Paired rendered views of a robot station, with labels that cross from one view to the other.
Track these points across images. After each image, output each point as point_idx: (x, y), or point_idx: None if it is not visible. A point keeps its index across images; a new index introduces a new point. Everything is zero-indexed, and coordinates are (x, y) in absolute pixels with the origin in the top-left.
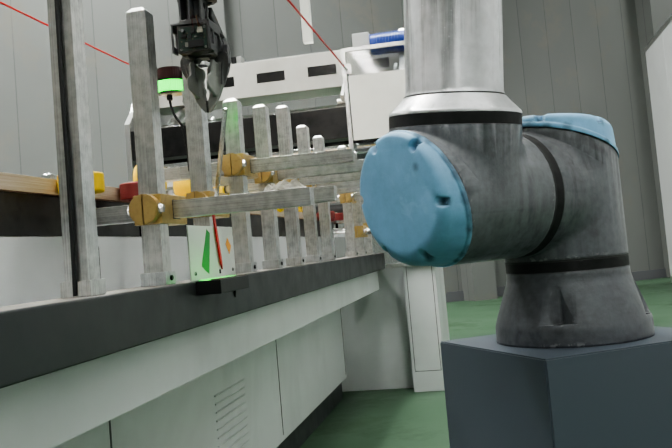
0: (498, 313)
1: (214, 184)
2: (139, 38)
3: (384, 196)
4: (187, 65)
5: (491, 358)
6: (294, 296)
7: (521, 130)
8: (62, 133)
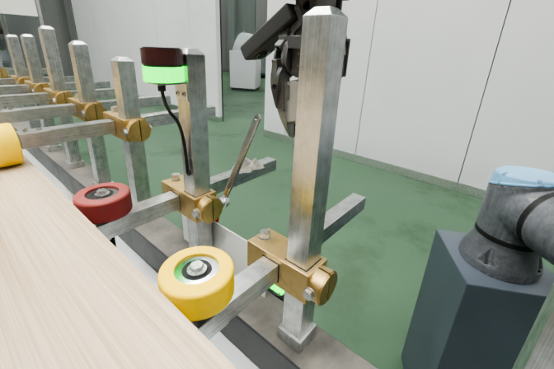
0: (498, 265)
1: (22, 120)
2: (337, 65)
3: None
4: (284, 81)
5: (526, 296)
6: None
7: None
8: None
